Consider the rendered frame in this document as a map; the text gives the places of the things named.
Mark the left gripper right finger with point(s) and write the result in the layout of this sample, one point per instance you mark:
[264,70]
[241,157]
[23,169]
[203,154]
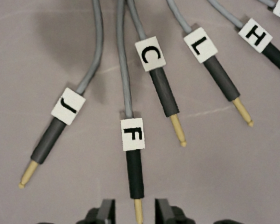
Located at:
[166,214]

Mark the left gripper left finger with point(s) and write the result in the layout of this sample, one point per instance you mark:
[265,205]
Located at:
[106,213]

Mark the black cable plug with white tag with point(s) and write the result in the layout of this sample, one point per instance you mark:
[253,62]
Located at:
[133,138]

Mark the black jack plug with white tag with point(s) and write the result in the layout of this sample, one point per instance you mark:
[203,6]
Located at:
[66,109]

